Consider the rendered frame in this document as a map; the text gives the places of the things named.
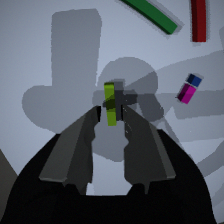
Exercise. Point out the magenta rod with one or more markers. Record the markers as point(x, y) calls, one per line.
point(186, 93)

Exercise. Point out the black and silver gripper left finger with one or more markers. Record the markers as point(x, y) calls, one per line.
point(64, 159)

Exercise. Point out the small blue block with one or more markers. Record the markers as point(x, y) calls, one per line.
point(194, 80)

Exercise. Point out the dark red rod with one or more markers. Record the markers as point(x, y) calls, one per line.
point(198, 8)

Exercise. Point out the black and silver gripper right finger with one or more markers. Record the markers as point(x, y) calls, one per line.
point(154, 159)

